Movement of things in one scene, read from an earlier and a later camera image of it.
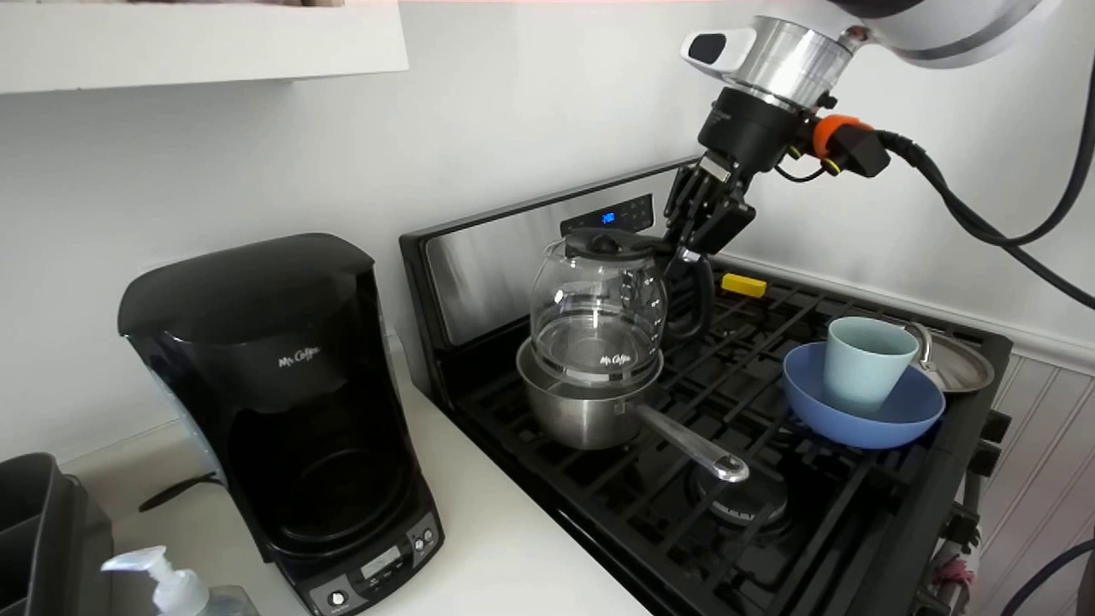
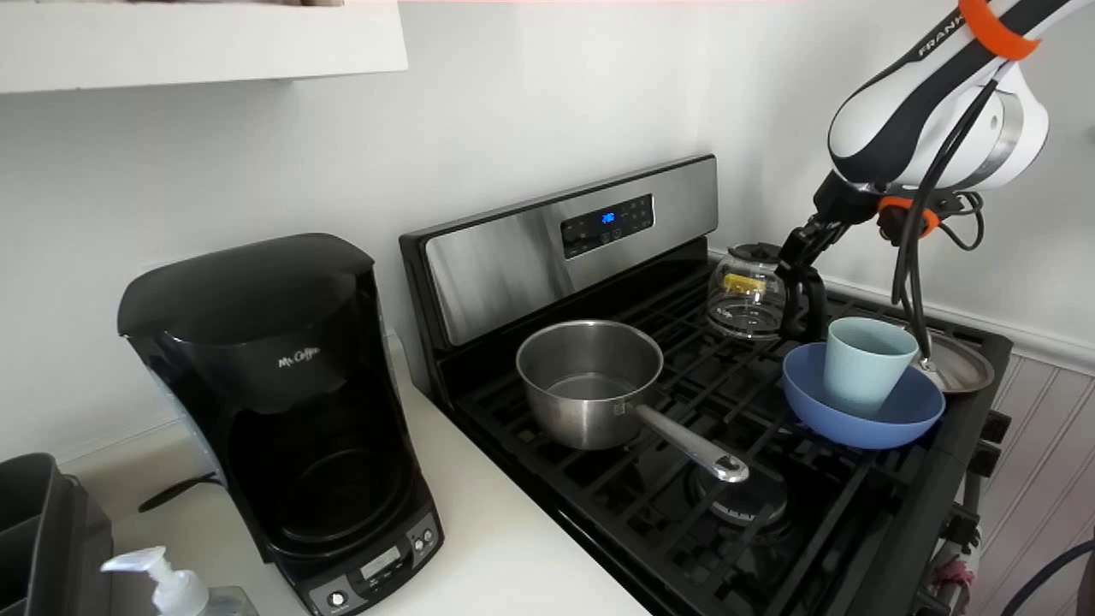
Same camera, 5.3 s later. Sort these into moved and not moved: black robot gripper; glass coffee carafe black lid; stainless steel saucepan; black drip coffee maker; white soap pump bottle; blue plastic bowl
Moved: glass coffee carafe black lid; black robot gripper
Not moved: white soap pump bottle; blue plastic bowl; stainless steel saucepan; black drip coffee maker
